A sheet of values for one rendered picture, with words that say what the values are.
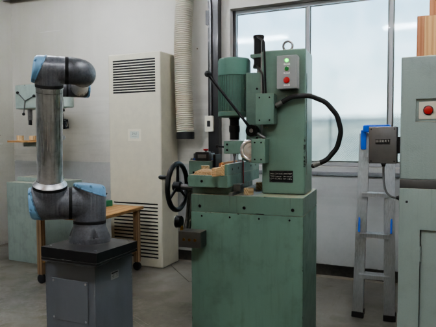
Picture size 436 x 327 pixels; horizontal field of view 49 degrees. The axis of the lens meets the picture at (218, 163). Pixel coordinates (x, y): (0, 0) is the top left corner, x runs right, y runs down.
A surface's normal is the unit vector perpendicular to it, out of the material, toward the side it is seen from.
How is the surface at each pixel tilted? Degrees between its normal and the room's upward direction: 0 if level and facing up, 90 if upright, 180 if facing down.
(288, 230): 90
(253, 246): 90
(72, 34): 90
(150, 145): 90
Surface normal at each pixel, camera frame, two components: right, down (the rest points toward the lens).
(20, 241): -0.44, 0.05
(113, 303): 0.91, 0.02
